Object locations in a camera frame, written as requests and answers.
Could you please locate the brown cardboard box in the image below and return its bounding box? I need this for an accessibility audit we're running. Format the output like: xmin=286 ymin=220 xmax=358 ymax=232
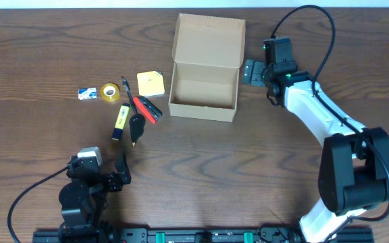
xmin=168 ymin=13 xmax=246 ymax=122

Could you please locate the black pencil sharpener with pencil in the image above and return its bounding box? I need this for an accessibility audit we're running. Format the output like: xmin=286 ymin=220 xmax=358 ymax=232
xmin=129 ymin=114 xmax=146 ymax=147

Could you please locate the red black stapler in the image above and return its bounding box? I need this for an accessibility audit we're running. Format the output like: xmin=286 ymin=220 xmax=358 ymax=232
xmin=133 ymin=96 xmax=163 ymax=124

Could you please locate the yellow tape roll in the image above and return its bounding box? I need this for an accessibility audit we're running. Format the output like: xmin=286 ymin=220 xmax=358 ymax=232
xmin=100 ymin=83 xmax=120 ymax=102

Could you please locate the yellow spiral notepad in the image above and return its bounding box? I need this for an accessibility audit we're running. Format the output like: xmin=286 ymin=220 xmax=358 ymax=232
xmin=137 ymin=70 xmax=165 ymax=97

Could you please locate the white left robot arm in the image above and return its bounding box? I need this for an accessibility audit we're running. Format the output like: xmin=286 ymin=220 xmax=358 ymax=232
xmin=59 ymin=148 xmax=132 ymax=242

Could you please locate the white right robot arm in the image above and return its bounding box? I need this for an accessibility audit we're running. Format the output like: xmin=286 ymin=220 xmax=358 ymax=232
xmin=242 ymin=59 xmax=389 ymax=242

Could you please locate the yellow highlighter marker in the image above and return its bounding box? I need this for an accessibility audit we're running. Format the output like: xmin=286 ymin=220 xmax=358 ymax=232
xmin=111 ymin=103 xmax=130 ymax=141

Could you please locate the white blue staples box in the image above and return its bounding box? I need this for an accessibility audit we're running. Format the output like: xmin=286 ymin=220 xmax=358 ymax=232
xmin=78 ymin=87 xmax=97 ymax=100

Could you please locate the black pen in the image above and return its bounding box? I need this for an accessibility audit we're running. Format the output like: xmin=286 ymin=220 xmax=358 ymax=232
xmin=122 ymin=76 xmax=138 ymax=115

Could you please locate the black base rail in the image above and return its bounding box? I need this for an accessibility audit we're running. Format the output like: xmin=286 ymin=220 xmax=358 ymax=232
xmin=32 ymin=227 xmax=375 ymax=243

